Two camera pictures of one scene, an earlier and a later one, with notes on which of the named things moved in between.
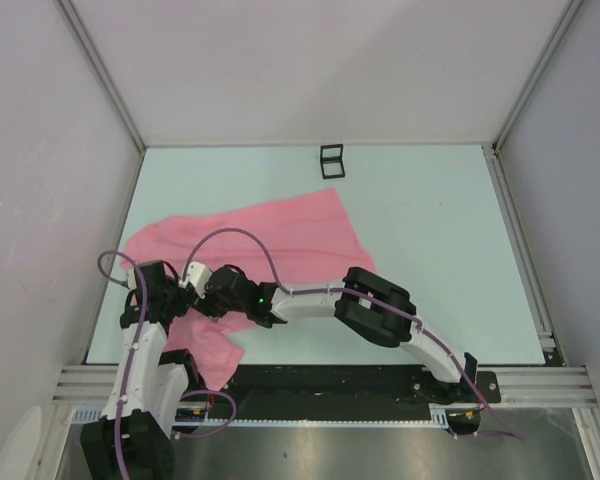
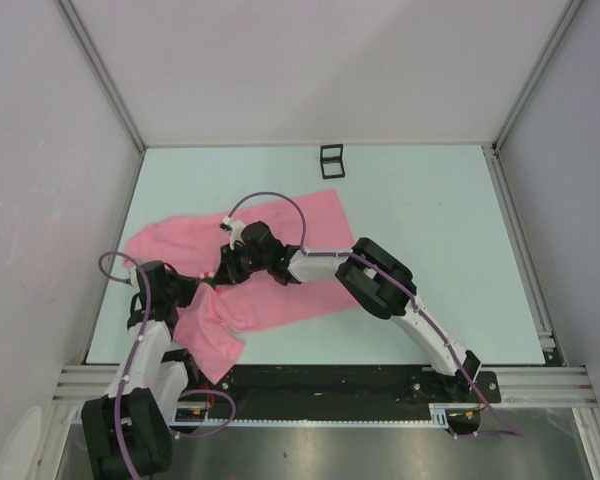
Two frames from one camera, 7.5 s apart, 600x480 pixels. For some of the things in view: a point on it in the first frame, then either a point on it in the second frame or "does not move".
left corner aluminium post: [104, 72] does not move
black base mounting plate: [341, 391] does not move
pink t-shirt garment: [311, 241] does not move
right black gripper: [205, 304] → [228, 273]
